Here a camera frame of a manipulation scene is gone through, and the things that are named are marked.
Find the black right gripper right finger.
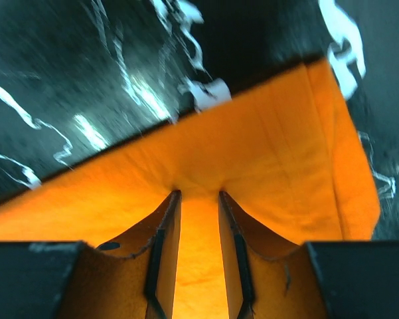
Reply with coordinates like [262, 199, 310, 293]
[218, 191, 399, 318]

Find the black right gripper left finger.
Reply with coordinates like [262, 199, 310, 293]
[0, 191, 181, 318]

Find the orange t shirt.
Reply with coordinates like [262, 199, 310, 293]
[0, 60, 380, 318]

